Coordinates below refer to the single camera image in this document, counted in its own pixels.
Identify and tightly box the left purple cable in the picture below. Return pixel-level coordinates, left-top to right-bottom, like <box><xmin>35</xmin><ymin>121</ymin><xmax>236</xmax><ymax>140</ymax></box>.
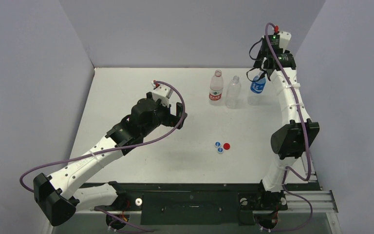
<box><xmin>19</xmin><ymin>80</ymin><xmax>187</xmax><ymax>194</ymax></box>

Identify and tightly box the red label water bottle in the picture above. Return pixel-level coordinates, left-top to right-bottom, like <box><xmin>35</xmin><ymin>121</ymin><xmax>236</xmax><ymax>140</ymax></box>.
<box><xmin>208</xmin><ymin>70</ymin><xmax>224</xmax><ymax>104</ymax></box>

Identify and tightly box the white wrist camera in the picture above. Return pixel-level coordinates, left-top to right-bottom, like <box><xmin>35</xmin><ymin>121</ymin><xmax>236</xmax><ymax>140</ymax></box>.
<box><xmin>151</xmin><ymin>80</ymin><xmax>173</xmax><ymax>108</ymax></box>
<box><xmin>272</xmin><ymin>25</ymin><xmax>292</xmax><ymax>53</ymax></box>

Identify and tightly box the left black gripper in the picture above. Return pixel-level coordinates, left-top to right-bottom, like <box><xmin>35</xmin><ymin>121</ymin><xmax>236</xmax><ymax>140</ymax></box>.
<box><xmin>142</xmin><ymin>98</ymin><xmax>186</xmax><ymax>137</ymax></box>

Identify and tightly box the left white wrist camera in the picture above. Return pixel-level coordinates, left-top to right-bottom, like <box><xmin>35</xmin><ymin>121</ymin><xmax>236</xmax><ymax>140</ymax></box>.
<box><xmin>151</xmin><ymin>80</ymin><xmax>173</xmax><ymax>108</ymax></box>

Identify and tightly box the blue label water bottle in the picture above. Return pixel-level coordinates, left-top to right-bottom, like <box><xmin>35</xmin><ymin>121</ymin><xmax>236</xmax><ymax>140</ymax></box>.
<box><xmin>247</xmin><ymin>71</ymin><xmax>266</xmax><ymax>106</ymax></box>

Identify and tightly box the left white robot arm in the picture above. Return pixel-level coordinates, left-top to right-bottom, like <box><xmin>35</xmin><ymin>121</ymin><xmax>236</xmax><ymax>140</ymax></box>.
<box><xmin>33</xmin><ymin>92</ymin><xmax>187</xmax><ymax>226</ymax></box>

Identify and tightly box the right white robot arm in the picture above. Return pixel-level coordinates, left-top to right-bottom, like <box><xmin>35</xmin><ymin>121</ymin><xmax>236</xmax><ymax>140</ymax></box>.
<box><xmin>254</xmin><ymin>33</ymin><xmax>319</xmax><ymax>209</ymax></box>

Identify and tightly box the red bottle cap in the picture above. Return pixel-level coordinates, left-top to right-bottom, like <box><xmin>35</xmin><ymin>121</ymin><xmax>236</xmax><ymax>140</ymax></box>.
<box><xmin>223</xmin><ymin>142</ymin><xmax>230</xmax><ymax>150</ymax></box>

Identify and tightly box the clear empty plastic bottle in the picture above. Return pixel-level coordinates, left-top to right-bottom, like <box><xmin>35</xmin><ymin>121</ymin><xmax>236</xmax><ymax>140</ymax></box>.
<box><xmin>225</xmin><ymin>76</ymin><xmax>242</xmax><ymax>109</ymax></box>

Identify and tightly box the aluminium rail frame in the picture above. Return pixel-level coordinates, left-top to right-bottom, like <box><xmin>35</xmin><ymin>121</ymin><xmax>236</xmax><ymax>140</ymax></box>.
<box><xmin>277</xmin><ymin>68</ymin><xmax>338</xmax><ymax>214</ymax></box>

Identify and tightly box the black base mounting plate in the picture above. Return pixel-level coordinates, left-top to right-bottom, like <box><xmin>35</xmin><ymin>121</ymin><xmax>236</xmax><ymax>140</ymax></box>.
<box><xmin>61</xmin><ymin>182</ymin><xmax>320</xmax><ymax>227</ymax></box>

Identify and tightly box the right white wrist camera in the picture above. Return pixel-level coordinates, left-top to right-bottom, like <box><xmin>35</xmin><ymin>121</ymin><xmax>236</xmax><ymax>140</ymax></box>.
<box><xmin>272</xmin><ymin>25</ymin><xmax>292</xmax><ymax>53</ymax></box>

